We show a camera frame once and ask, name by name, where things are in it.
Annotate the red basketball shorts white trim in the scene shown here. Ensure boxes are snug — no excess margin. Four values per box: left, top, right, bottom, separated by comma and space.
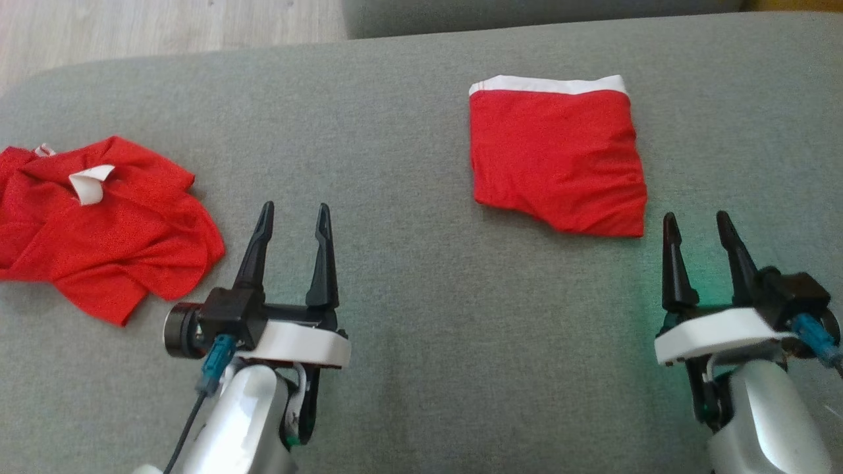
469, 74, 648, 238

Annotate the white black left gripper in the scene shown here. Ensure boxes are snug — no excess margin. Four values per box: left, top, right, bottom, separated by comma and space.
232, 201, 352, 446

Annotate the yellow and grey sofa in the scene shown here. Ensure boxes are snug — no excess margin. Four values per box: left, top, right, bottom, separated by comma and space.
0, 10, 843, 474

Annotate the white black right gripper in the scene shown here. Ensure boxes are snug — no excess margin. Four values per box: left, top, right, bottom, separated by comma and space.
653, 210, 802, 433

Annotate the red basketball jersey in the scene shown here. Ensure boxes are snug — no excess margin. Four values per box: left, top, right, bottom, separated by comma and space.
0, 135, 226, 327

